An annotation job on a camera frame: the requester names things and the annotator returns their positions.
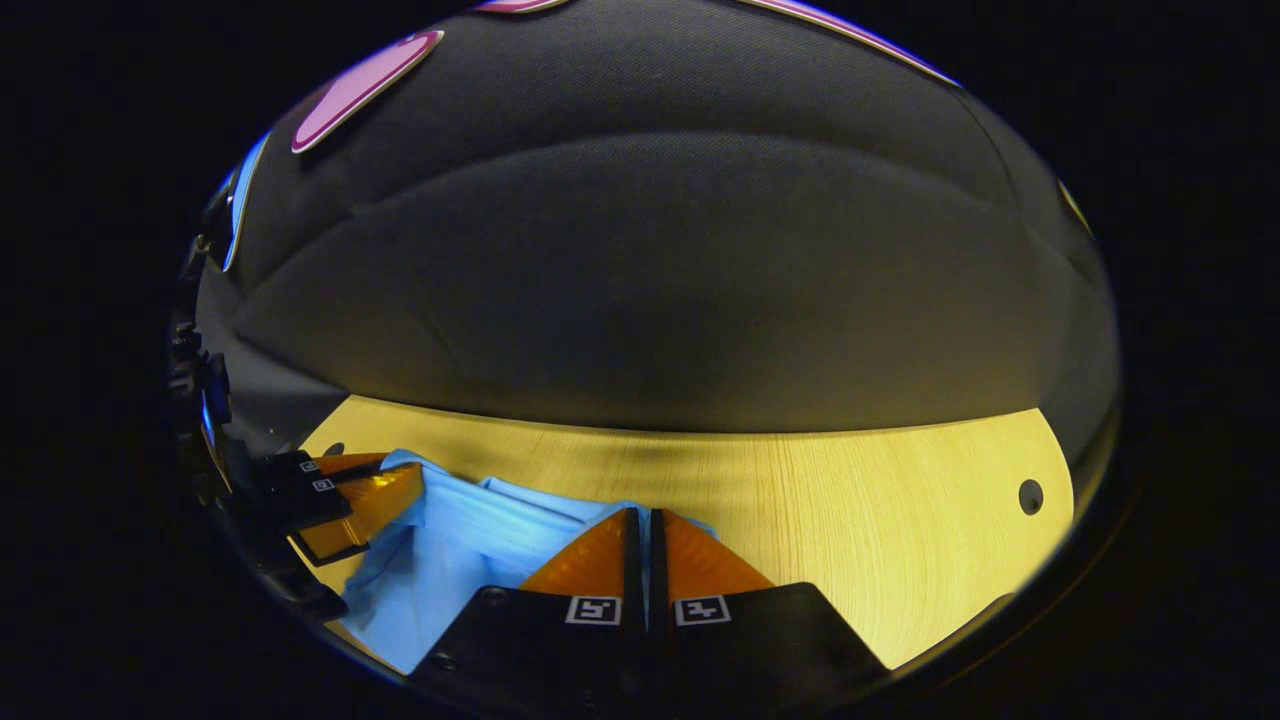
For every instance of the light blue T-shirt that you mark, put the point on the light blue T-shirt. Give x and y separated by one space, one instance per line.
450 560

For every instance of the black backdrop cloth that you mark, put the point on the black backdrop cloth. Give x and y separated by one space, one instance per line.
650 280

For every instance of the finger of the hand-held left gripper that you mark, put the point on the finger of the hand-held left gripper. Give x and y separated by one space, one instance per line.
370 510
290 467

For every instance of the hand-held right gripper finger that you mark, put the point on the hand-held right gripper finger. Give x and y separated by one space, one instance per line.
657 570
633 560

